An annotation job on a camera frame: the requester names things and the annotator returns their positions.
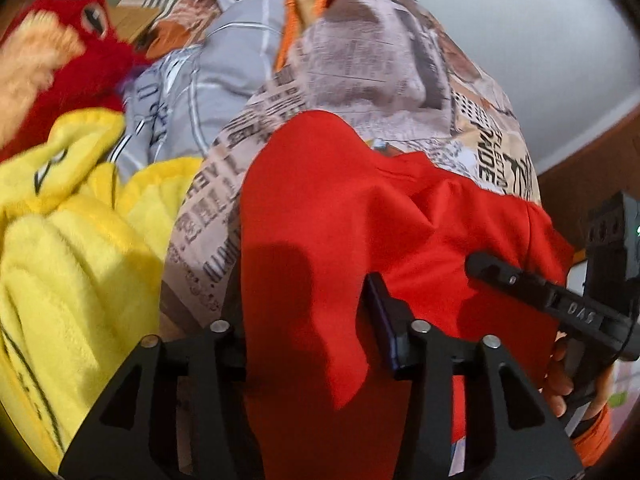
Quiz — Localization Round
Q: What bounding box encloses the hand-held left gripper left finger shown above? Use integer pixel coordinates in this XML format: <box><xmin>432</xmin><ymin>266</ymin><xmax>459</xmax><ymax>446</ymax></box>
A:
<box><xmin>59</xmin><ymin>320</ymin><xmax>262</xmax><ymax>480</ymax></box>

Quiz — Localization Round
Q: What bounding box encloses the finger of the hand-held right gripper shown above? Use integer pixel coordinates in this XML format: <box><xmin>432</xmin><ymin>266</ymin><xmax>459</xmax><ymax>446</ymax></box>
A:
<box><xmin>465</xmin><ymin>252</ymin><xmax>565</xmax><ymax>319</ymax></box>

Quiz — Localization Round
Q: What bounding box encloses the red shirt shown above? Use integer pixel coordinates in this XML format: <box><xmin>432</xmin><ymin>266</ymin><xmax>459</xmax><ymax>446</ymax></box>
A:
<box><xmin>240</xmin><ymin>110</ymin><xmax>576</xmax><ymax>480</ymax></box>

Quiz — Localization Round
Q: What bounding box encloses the yellow plush blanket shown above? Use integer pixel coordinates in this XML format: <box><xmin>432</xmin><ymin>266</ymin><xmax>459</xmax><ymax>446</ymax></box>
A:
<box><xmin>0</xmin><ymin>109</ymin><xmax>207</xmax><ymax>472</ymax></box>

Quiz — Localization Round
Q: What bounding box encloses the grey plaid duvet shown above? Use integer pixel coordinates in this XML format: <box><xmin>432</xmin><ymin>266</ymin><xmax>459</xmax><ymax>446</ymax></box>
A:
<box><xmin>115</xmin><ymin>0</ymin><xmax>312</xmax><ymax>167</ymax></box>

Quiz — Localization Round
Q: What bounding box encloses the person's right hand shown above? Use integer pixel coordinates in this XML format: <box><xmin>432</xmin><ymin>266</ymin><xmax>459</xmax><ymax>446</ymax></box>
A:
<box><xmin>542</xmin><ymin>337</ymin><xmax>615</xmax><ymax>423</ymax></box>

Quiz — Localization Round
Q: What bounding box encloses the newspaper print blanket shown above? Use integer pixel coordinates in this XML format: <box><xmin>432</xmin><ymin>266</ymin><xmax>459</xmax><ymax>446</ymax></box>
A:
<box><xmin>117</xmin><ymin>0</ymin><xmax>544</xmax><ymax>333</ymax></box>

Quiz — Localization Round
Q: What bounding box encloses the person's right forearm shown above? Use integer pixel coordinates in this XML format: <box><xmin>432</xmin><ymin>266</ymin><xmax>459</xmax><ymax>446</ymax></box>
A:
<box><xmin>570</xmin><ymin>402</ymin><xmax>615</xmax><ymax>467</ymax></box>

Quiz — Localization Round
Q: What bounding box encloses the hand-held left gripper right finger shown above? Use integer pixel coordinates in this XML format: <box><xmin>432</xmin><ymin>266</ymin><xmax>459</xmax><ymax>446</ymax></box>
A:
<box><xmin>366</xmin><ymin>273</ymin><xmax>585</xmax><ymax>480</ymax></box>

